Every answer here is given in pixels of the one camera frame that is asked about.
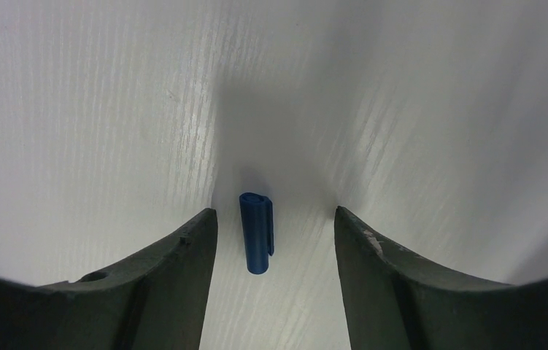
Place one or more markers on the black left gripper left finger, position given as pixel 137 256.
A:
pixel 155 298

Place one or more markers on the blue marker cap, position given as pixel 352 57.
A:
pixel 258 230

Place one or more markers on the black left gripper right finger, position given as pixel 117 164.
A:
pixel 395 298

